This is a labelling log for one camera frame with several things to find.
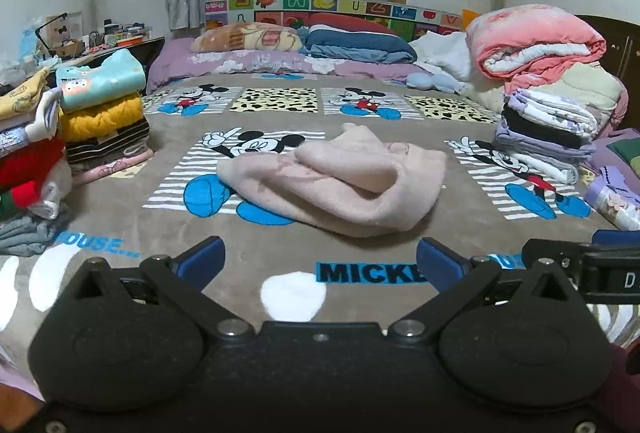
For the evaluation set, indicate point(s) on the white lilac printed folded garment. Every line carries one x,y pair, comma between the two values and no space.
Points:
550,110

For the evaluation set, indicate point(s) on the black folded garment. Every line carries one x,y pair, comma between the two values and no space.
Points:
540,130

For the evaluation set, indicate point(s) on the orange cartoon fleece pillow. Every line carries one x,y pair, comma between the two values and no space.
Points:
245,38

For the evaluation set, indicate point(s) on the cartoon mouse printed blanket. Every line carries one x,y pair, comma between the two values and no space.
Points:
150,213

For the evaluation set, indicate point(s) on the lilac printed bedsheet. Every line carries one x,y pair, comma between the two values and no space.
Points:
220,65

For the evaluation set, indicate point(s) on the pile of mixed folded clothes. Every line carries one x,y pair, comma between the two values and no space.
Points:
27,163

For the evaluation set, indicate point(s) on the white crumpled cloth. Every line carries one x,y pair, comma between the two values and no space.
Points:
445,53

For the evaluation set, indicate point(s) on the dark striped folded garment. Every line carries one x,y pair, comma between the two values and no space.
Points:
107,143

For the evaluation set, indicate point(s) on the purple cloth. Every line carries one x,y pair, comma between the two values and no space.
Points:
607,158

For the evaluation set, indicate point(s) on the pink folded garment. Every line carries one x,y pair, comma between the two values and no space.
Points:
112,168

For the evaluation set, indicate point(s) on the pale pink fleece garment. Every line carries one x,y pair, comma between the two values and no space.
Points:
345,183

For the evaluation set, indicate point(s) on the mint folded garment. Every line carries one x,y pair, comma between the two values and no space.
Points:
100,80

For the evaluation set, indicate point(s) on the red pillow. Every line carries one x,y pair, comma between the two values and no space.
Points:
345,23

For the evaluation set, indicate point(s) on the lilac floral garment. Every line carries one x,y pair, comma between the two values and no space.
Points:
615,203

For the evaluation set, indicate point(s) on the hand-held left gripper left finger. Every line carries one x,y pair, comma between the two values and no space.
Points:
202,260

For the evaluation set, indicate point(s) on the rolled pink white quilt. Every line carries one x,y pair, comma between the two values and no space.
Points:
535,38

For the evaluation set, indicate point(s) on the black desk lamp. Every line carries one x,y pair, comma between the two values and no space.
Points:
50,25

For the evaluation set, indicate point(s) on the dark wooden cabinet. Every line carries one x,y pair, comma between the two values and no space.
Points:
622,48

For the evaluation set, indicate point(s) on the yellow knit sweater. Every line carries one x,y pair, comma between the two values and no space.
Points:
100,115

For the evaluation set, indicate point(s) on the colourful picture foam panel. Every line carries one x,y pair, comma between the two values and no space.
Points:
350,10

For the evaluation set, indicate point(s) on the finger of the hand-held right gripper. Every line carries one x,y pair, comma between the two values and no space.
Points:
550,250

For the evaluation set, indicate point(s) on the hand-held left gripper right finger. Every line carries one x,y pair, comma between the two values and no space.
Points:
440,263

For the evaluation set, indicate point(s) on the clutter of small desk items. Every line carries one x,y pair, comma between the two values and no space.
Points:
122,33

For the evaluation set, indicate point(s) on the cream folded blanket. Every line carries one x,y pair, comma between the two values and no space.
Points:
590,88

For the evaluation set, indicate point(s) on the dark desk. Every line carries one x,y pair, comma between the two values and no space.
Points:
135,50

